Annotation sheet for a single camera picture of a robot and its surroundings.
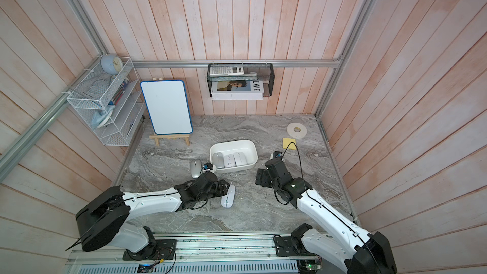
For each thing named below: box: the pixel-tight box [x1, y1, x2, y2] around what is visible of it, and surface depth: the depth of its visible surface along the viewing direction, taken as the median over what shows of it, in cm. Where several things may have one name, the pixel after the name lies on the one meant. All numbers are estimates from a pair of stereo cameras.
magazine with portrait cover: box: [210, 79, 265, 101], surface depth 95 cm
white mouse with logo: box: [223, 154, 236, 169], surface depth 97 cm
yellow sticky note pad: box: [282, 137, 297, 151], surface depth 109 cm
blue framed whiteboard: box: [139, 77, 193, 147], surface depth 95 cm
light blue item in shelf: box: [91, 104, 116, 129], surface depth 81 cm
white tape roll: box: [286, 122, 308, 139], surface depth 116 cm
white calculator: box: [209, 65, 245, 76], surface depth 92 cm
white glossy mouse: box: [233, 151, 248, 167], surface depth 100 cm
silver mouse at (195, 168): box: [190, 159, 202, 179], surface depth 97 cm
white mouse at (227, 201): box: [220, 183, 236, 209], surface depth 86 cm
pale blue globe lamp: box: [100, 53, 124, 75], surface depth 82 cm
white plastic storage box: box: [209, 139, 259, 174], surface depth 103 cm
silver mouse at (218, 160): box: [212, 151, 225, 169], surface depth 101 cm
